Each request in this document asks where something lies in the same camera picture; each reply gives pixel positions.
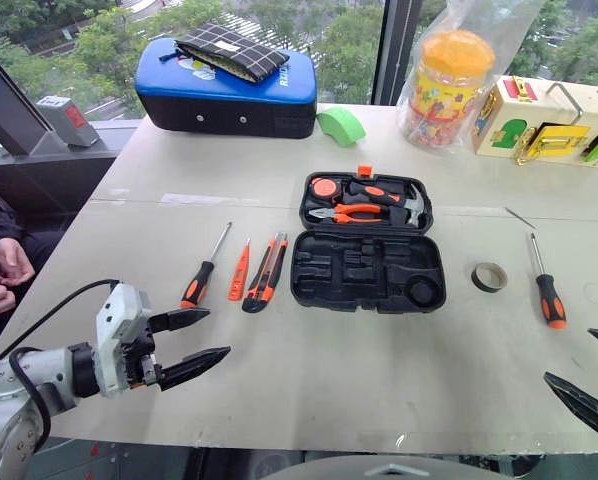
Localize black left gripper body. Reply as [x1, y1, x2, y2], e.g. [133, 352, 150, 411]
[121, 319, 163, 392]

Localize orange black handled screwdriver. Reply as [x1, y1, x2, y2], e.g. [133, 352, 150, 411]
[179, 221, 233, 310]
[529, 231, 569, 330]

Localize dark window frame post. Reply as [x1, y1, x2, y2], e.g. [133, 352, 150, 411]
[370, 0, 421, 107]

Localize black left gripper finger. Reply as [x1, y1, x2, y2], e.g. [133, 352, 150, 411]
[148, 308, 212, 334]
[156, 345, 232, 393]

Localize wooden latch puzzle box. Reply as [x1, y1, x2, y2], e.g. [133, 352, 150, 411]
[471, 74, 598, 169]

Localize blue black padded case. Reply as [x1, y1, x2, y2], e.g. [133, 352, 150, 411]
[134, 37, 318, 140]

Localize green foam block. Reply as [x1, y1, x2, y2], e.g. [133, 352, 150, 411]
[316, 106, 368, 148]

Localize black checkered fabric pouch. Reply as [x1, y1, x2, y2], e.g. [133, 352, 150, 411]
[159, 20, 291, 84]

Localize orange voltage tester pen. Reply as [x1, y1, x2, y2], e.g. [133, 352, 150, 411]
[227, 237, 252, 302]

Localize clear plastic candy container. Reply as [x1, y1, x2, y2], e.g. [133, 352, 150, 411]
[396, 0, 548, 159]

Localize orange black utility knife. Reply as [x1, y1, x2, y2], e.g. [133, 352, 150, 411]
[241, 231, 289, 315]

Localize grey diagonal window beam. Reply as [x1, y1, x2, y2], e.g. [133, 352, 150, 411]
[0, 38, 50, 157]

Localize candy jar with orange lid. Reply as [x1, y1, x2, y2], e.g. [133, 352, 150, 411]
[407, 28, 496, 150]

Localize claw hammer black orange handle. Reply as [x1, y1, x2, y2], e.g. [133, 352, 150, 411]
[346, 179, 429, 230]

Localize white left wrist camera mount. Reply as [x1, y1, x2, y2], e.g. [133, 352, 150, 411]
[95, 282, 153, 399]

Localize orange handled pliers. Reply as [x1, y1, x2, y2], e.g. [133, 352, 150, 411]
[307, 201, 386, 227]

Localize orange black tape measure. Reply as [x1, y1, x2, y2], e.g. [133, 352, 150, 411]
[309, 175, 348, 207]

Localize black tape roll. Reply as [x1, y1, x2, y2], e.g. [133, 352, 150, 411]
[470, 261, 509, 295]

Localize black tool case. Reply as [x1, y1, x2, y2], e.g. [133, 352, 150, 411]
[289, 164, 448, 315]

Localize grey box with red label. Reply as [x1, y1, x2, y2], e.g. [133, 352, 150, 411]
[34, 94, 102, 149]

